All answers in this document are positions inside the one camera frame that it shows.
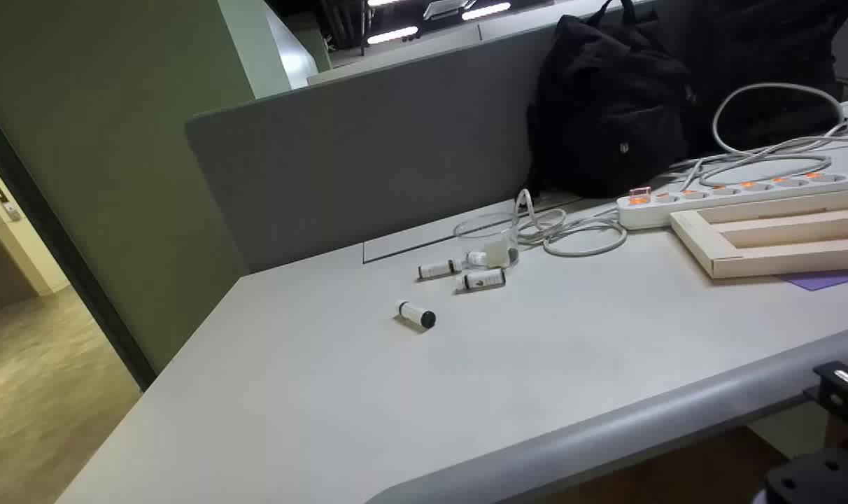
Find white multi-socket power strip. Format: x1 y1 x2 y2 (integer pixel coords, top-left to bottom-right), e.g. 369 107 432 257
616 166 848 235

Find white cylinder with black cap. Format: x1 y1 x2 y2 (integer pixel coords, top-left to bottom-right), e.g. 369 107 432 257
394 296 439 334
414 257 465 282
460 266 510 295

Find gray desk partition panel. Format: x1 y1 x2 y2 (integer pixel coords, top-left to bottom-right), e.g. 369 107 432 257
184 9 630 275

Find fluorescent ceiling light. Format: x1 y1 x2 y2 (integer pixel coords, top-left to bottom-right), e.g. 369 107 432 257
363 22 423 49
456 0 516 25

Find black backpack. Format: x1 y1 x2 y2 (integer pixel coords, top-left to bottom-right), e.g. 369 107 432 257
525 0 696 201

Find purple paper sheet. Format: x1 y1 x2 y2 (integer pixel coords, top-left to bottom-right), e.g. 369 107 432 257
783 268 848 295

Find thin white cable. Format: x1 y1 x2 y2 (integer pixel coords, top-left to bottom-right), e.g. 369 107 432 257
454 184 630 261

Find light wooden frame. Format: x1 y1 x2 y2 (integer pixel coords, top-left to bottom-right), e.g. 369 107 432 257
670 189 848 282

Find dark door frame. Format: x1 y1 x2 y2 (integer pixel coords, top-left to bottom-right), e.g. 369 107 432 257
0 91 159 392

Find thick white power cable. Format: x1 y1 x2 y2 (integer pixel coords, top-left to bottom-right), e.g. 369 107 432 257
657 78 848 193

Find wall switch plate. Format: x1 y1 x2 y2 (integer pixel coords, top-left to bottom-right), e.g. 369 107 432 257
0 184 25 228

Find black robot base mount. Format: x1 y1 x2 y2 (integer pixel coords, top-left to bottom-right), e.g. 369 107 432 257
761 358 848 504

